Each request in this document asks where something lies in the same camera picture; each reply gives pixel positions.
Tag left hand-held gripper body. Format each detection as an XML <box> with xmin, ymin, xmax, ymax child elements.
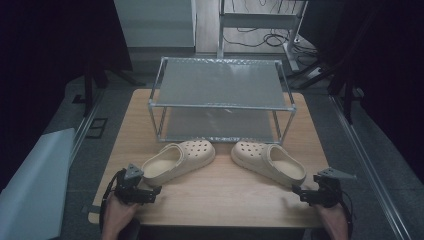
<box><xmin>114</xmin><ymin>163</ymin><xmax>148</xmax><ymax>205</ymax></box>

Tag person's left hand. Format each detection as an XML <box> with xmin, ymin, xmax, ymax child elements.
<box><xmin>101</xmin><ymin>193</ymin><xmax>141</xmax><ymax>234</ymax></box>

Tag white metal stand frame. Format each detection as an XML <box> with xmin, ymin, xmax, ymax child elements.
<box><xmin>216</xmin><ymin>0</ymin><xmax>309</xmax><ymax>73</ymax></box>

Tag beige foam clog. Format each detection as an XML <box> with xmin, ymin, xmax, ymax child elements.
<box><xmin>230</xmin><ymin>140</ymin><xmax>307</xmax><ymax>188</ymax></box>
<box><xmin>140</xmin><ymin>138</ymin><xmax>217</xmax><ymax>188</ymax></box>

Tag aluminium floor rail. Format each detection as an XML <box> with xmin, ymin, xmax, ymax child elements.
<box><xmin>328</xmin><ymin>94</ymin><xmax>413</xmax><ymax>240</ymax></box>
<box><xmin>68</xmin><ymin>89</ymin><xmax>105</xmax><ymax>165</ymax></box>

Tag white cabinet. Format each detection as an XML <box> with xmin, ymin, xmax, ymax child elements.
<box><xmin>113</xmin><ymin>0</ymin><xmax>198</xmax><ymax>49</ymax></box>

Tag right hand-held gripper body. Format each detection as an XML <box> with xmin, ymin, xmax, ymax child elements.
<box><xmin>313</xmin><ymin>167</ymin><xmax>357</xmax><ymax>208</ymax></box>

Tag two-tier metal shoe rack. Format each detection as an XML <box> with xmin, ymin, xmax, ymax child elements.
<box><xmin>147</xmin><ymin>56</ymin><xmax>297</xmax><ymax>145</ymax></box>

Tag grey tape strip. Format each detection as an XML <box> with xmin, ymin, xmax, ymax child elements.
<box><xmin>81</xmin><ymin>204</ymin><xmax>102</xmax><ymax>215</ymax></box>

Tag dark curtain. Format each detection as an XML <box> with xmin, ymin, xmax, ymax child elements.
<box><xmin>0</xmin><ymin>0</ymin><xmax>133</xmax><ymax>193</ymax></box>
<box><xmin>299</xmin><ymin>0</ymin><xmax>424</xmax><ymax>184</ymax></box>

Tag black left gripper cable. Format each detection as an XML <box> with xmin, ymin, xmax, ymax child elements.
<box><xmin>99</xmin><ymin>169</ymin><xmax>127</xmax><ymax>232</ymax></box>

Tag black floor cables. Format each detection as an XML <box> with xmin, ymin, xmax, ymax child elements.
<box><xmin>223</xmin><ymin>25</ymin><xmax>318</xmax><ymax>58</ymax></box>

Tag black tripod stand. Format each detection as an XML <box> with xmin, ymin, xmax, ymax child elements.
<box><xmin>286</xmin><ymin>49</ymin><xmax>357</xmax><ymax>125</ymax></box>
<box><xmin>83</xmin><ymin>59</ymin><xmax>147</xmax><ymax>118</ymax></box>

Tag person's dark clothing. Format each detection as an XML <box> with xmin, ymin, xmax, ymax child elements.
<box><xmin>116</xmin><ymin>218</ymin><xmax>334</xmax><ymax>240</ymax></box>

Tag person's right hand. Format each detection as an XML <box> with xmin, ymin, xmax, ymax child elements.
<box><xmin>313</xmin><ymin>203</ymin><xmax>349</xmax><ymax>235</ymax></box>

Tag white sheet board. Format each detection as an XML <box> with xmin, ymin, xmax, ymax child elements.
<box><xmin>0</xmin><ymin>128</ymin><xmax>77</xmax><ymax>240</ymax></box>

